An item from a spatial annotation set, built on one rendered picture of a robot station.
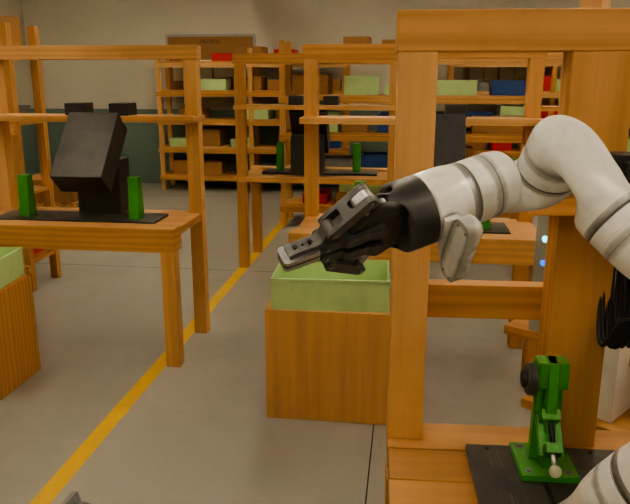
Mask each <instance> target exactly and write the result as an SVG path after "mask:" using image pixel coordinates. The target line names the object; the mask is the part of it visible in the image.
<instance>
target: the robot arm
mask: <svg viewBox="0 0 630 504"><path fill-rule="evenodd" d="M571 192H572V193H573V195H574V196H575V198H576V202H577V209H576V213H575V219H574V223H575V226H576V228H577V230H578V231H579V233H580V234H581V235H582V236H583V237H584V238H585V239H586V240H587V241H588V242H590V244H591V245H592V246H593V247H594V248H595V249H596V250H597V251H598V252H599V253H600V254H601V255H602V256H603V257H604V258H605V259H606V260H608V262H610V263H611V264H612V265H613V266H614V267H615V268H616V269H617V270H618V271H619V272H621V273H622V274H623V275H624V276H626V277H627V278H628V279H630V184H629V183H628V181H627V180H626V178H625V176H624V174H623V173H622V171H621V169H620V168H619V166H618V165H617V163H616V162H615V160H614V159H613V157H612V156H611V154H610V153H609V151H608V149H607V148H606V146H605V145H604V143H603V142H602V141H601V139H600V138H599V137H598V135H597V134H596V133H595V132H594V131H593V130H592V129H591V128H590V127H589V126H587V125H586V124H585V123H583V122H581V121H579V120H578V119H575V118H573V117H569V116H565V115H553V116H549V117H546V118H544V119H543V120H541V121H540V122H539V123H538V124H537V125H536V126H535V127H534V129H533V130H532V132H531V134H530V136H529V138H528V140H527V142H526V144H525V146H524V148H523V150H522V152H521V154H520V156H519V158H518V159H516V160H515V161H513V160H512V159H511V158H510V157H509V156H508V155H506V154H504V153H502V152H498V151H490V152H484V153H480V154H477V155H474V156H472V157H469V158H466V159H463V160H460V161H457V162H454V163H451V164H447V165H442V166H437V167H433V168H430V169H427V170H424V171H421V172H418V173H415V174H412V175H409V176H406V177H404V178H401V179H398V180H395V181H392V182H389V183H386V184H384V185H383V186H382V187H381V189H380V191H379V193H377V194H375V195H374V194H372V193H371V192H370V191H369V189H368V188H367V186H366V185H365V183H360V184H358V185H357V186H356V187H354V188H353V189H352V190H351V191H350V192H349V193H347V194H346V195H345V196H344V197H343V198H342V199H340V200H339V201H338V202H337V203H336V204H335V205H334V206H332V207H331V208H330V209H329V210H328V211H327V212H325V213H324V214H323V215H322V216H321V217H320V218H319V219H318V223H319V225H320V226H319V228H317V229H315V230H314V231H313V232H312V235H311V236H308V237H305V238H302V239H299V240H297V241H294V242H291V243H288V244H287V245H284V246H282V247H279V248H278V261H279V262H280V264H281V266H282V268H283V270H284V271H286V272H289V271H292V270H295V269H298V268H301V267H303V266H306V265H309V264H312V263H314V262H318V261H320V262H322V264H323V265H324V268H325V270H326V271H329V272H337V273H345V274H354V275H360V274H362V273H363V272H364V271H365V270H366V268H365V267H364V265H363V263H364V262H365V261H366V260H367V259H368V258H369V257H370V256H377V255H379V254H381V253H382V252H384V251H385V250H387V249H389V248H391V247H393V248H397V249H399V250H401V251H403V252H412V251H415V250H418V249H420V248H423V247H425V246H428V245H431V244H433V243H436V242H437V245H438V251H439V259H440V267H441V271H442V273H443V275H444V276H445V278H446V279H447V281H449V282H451V283H452V282H454V281H457V280H459V279H462V278H464V277H465V276H466V275H467V271H468V269H469V267H470V264H471V261H472V259H473V257H474V254H475V252H476V249H477V247H478V244H479V242H480V239H481V236H482V234H483V225H482V222H484V221H487V220H489V219H492V218H495V217H497V216H499V215H502V214H504V213H517V212H526V211H534V210H541V209H545V208H549V207H551V206H553V205H556V204H557V203H559V202H561V201H562V200H564V199H565V198H566V197H568V196H569V195H570V194H571ZM558 504H630V442H628V443H627V444H625V445H623V446H622V447H620V448H619V449H617V450H616V451H615V452H613V453H612V454H611V455H609V456H608V457H607V458H605V459H604V460H603V461H601V462H600V463H599V464H597V465H596V466H595V467H594V468H593V469H592V470H591V471H590V472H589V473H588V474H587V475H586V476H585V477H584V478H583V479H582V481H581V482H580V483H579V485H578V486H577V488H576V489H575V491H574V492H573V493H572V494H571V495H570V496H569V497H568V498H566V499H565V500H563V501H562V502H560V503H558Z"/></svg>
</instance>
